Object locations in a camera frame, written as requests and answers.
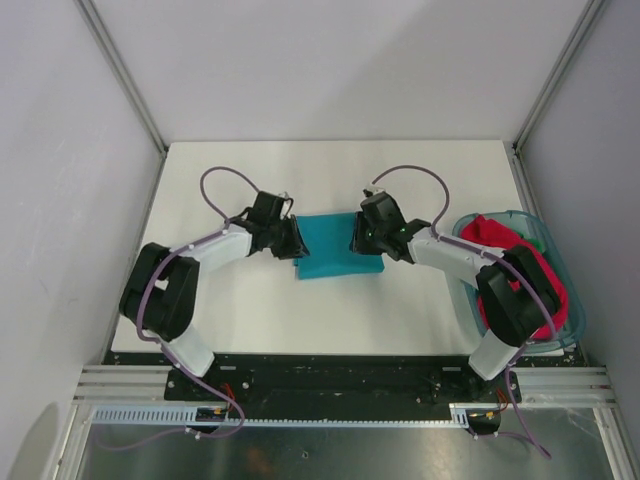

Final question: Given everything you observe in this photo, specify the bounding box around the aluminium corner post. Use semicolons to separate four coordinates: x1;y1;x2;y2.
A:
512;0;609;151
74;0;169;154

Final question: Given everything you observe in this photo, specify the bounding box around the clear blue plastic bin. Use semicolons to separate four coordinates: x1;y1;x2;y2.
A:
452;210;586;356

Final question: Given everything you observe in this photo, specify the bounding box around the green t-shirt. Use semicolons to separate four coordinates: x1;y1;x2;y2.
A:
523;237;546;254

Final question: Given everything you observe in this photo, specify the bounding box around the teal t-shirt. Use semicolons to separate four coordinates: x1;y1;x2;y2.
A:
293;212;384;281

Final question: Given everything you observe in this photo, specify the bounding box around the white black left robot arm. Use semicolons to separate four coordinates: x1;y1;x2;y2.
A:
119;191;309;400

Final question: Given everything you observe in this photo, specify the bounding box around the right aluminium corner post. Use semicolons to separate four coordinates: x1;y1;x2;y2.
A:
512;0;609;151

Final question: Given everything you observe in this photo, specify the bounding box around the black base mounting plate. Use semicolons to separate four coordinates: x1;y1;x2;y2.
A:
164;352;524;421

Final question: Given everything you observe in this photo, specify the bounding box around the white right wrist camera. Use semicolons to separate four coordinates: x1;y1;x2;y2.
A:
363;185;386;198

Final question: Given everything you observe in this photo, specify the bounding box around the white slotted cable duct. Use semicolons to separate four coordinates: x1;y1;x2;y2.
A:
91;403;498;429

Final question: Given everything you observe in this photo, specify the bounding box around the aluminium frame rail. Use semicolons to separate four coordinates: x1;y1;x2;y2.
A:
73;365;170;404

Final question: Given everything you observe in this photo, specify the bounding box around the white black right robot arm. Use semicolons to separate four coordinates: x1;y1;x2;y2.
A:
350;189;561;401

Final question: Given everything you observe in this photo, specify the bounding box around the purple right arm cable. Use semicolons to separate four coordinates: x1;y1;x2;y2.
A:
367;165;551;460

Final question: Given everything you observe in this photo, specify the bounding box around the left aluminium corner post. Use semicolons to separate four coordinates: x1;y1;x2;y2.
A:
74;0;169;154

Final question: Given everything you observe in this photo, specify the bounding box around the magenta red t-shirt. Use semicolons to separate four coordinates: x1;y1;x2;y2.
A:
456;211;570;343

